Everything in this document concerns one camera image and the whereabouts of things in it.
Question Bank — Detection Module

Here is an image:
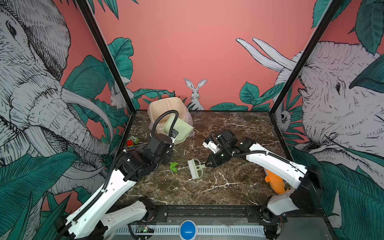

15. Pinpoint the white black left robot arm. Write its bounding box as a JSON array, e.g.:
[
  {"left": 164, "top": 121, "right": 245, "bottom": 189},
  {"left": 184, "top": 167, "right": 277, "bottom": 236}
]
[{"left": 55, "top": 110, "right": 179, "bottom": 240}]

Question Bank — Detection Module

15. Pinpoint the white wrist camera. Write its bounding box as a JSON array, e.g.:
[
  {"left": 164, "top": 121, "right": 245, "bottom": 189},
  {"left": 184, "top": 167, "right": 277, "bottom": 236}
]
[
  {"left": 169, "top": 129, "right": 179, "bottom": 144},
  {"left": 203, "top": 139, "right": 221, "bottom": 154}
]

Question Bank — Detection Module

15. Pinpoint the blue round button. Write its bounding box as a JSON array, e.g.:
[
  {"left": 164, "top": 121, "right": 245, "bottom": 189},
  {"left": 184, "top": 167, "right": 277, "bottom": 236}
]
[{"left": 179, "top": 220, "right": 197, "bottom": 240}]

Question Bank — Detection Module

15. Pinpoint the light green plastic dustpan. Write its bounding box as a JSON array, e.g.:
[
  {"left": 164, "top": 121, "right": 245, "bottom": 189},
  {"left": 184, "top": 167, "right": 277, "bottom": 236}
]
[{"left": 163, "top": 114, "right": 194, "bottom": 145}]

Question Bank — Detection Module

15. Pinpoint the colourful toy block frog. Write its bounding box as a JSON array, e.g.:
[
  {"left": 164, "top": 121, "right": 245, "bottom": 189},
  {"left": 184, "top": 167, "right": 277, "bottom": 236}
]
[{"left": 126, "top": 136, "right": 140, "bottom": 149}]

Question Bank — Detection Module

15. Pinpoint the white slotted cable duct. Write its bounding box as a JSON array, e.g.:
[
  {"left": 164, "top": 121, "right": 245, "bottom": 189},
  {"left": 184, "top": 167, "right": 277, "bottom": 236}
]
[{"left": 116, "top": 225, "right": 266, "bottom": 238}]

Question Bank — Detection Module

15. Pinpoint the orange plush fish toy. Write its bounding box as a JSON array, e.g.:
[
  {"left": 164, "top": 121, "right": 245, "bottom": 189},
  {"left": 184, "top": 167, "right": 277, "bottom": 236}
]
[{"left": 264, "top": 169, "right": 288, "bottom": 195}]

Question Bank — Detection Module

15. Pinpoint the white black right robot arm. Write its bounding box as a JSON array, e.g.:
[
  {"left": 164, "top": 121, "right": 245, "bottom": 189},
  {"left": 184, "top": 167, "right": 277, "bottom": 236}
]
[{"left": 203, "top": 129, "right": 324, "bottom": 216}]

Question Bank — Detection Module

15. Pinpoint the cream plastic trash bin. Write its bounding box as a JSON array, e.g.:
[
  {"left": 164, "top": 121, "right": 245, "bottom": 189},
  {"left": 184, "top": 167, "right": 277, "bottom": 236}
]
[{"left": 150, "top": 97, "right": 192, "bottom": 137}]

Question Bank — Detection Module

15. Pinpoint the light green hand brush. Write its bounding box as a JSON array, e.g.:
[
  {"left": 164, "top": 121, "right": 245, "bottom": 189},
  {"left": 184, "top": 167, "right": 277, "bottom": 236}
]
[{"left": 188, "top": 159, "right": 206, "bottom": 180}]

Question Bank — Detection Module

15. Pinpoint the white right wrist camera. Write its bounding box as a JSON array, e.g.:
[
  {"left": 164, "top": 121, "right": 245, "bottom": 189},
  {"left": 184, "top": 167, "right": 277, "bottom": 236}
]
[{"left": 203, "top": 139, "right": 221, "bottom": 154}]

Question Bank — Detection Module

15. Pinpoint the green paper scrap far left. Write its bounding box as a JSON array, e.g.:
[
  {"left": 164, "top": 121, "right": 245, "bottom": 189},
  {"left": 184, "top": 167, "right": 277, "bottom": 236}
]
[{"left": 170, "top": 162, "right": 179, "bottom": 173}]

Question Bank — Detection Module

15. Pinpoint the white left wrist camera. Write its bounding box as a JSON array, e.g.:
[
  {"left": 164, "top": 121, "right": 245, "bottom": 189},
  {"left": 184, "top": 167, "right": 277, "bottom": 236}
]
[{"left": 169, "top": 129, "right": 179, "bottom": 144}]

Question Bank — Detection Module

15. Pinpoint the clear plastic bin liner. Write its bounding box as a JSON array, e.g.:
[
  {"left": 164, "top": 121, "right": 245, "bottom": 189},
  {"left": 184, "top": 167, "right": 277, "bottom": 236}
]
[{"left": 148, "top": 103, "right": 193, "bottom": 134}]

